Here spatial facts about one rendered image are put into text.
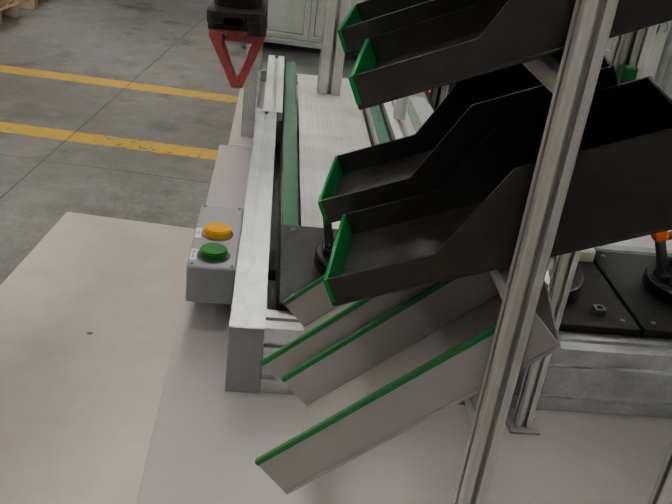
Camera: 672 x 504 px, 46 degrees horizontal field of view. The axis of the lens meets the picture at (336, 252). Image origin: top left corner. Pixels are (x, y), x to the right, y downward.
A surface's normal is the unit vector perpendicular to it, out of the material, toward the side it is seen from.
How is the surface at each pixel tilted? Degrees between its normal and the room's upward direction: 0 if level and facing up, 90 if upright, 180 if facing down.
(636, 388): 90
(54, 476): 0
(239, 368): 90
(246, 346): 90
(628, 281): 0
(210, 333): 0
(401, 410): 90
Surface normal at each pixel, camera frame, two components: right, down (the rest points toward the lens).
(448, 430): 0.11, -0.88
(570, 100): 0.05, 0.46
